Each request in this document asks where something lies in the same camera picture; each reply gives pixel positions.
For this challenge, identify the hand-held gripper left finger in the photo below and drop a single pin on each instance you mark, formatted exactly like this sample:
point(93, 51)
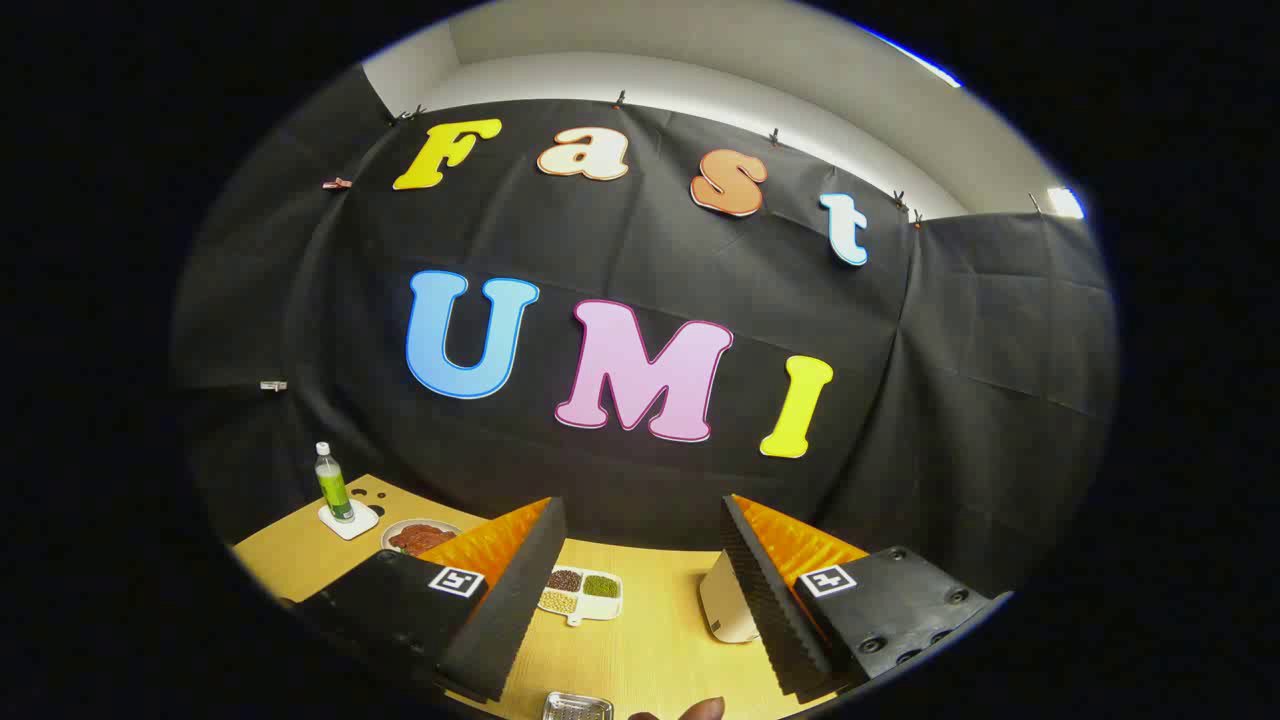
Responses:
point(510, 600)

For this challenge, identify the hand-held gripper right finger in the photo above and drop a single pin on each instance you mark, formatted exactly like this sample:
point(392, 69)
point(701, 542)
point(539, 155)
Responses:
point(765, 600)

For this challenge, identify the white toaster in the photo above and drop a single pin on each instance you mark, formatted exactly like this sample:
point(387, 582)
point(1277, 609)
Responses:
point(725, 600)

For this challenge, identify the white divided bean tray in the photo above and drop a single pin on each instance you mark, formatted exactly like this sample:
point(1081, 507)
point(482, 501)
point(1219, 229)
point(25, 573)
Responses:
point(580, 600)

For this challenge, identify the plate of toy food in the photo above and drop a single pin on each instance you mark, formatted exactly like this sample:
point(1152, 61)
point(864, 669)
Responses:
point(420, 537)

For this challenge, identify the perforated metal tray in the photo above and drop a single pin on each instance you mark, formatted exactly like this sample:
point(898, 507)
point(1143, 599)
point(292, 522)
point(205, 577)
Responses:
point(577, 708)

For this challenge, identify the white square coaster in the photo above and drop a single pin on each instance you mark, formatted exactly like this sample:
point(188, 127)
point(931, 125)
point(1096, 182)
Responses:
point(362, 524)

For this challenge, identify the green drink bottle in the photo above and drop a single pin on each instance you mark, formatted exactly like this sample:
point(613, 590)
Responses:
point(333, 485)

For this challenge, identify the ceiling light panel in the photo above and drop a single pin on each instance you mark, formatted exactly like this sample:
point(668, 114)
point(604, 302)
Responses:
point(1065, 203)

